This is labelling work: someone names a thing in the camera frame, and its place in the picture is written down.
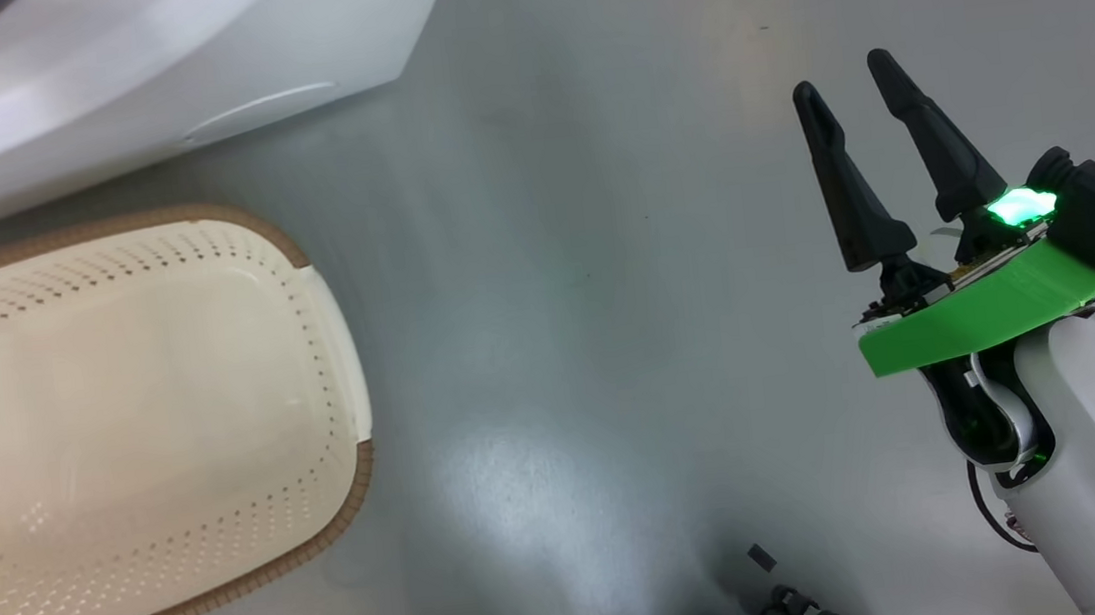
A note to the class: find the white front-load washing machine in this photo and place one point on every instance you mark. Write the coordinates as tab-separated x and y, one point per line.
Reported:
83	71

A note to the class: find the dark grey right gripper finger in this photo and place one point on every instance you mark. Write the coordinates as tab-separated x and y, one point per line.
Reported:
854	208
945	159

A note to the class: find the small black block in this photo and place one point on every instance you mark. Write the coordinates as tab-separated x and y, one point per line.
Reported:
762	557

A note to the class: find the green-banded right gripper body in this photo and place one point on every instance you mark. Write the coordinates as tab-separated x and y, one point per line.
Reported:
980	311

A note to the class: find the cream perforated laundry basket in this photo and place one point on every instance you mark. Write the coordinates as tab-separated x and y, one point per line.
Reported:
118	439

